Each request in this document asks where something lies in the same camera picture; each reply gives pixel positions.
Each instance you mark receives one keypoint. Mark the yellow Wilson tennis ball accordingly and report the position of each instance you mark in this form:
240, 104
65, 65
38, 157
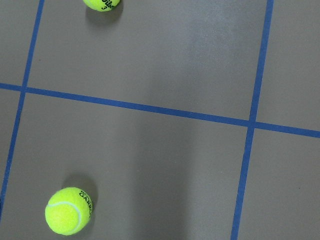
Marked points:
101, 5

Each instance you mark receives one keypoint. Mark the yellow Roland Garros tennis ball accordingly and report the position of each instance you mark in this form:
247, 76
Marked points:
68, 211

